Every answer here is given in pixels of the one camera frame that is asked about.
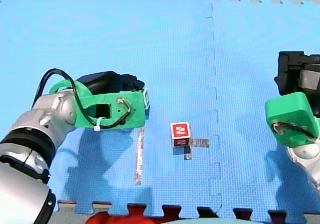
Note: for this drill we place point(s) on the red cube with white marks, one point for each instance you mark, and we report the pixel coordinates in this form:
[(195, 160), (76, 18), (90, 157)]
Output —
[(180, 131)]

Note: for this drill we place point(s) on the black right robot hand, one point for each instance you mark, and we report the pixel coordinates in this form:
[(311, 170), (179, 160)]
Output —
[(290, 79)]

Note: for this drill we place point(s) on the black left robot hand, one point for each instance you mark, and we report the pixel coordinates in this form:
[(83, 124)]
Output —
[(107, 83)]

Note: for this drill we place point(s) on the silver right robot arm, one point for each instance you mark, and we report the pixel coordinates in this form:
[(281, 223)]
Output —
[(290, 116)]

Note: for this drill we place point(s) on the green cube with white marks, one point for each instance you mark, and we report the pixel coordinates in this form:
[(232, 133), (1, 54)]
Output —
[(147, 98)]

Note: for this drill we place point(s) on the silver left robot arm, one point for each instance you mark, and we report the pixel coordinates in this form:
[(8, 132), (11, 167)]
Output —
[(27, 146)]

